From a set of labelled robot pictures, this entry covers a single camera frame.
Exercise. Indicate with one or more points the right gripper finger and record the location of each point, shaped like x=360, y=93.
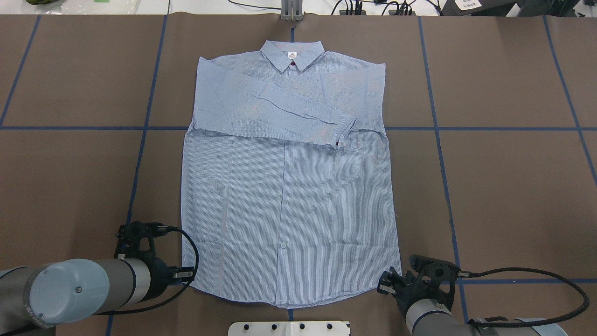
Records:
x=390, y=282

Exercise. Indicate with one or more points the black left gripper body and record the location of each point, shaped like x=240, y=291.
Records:
x=160, y=275

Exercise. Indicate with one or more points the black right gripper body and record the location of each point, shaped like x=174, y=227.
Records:
x=406, y=294

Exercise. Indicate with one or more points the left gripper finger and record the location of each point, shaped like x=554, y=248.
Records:
x=182, y=274

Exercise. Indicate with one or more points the light blue striped shirt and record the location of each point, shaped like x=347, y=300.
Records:
x=286, y=177

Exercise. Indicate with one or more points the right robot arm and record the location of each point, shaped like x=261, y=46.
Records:
x=425, y=299

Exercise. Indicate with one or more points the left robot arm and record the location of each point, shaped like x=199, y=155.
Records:
x=35, y=300

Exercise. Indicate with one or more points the black box with label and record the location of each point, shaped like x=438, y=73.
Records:
x=482, y=8

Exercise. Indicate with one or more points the green cloth pouch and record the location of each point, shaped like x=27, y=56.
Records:
x=41, y=2

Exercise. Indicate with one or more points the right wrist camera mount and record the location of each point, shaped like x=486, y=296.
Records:
x=432, y=272

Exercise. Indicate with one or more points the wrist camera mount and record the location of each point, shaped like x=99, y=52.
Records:
x=432, y=272
x=137, y=239

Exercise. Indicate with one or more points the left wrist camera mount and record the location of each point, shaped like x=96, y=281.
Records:
x=137, y=239

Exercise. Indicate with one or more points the aluminium frame post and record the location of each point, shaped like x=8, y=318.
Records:
x=292, y=10

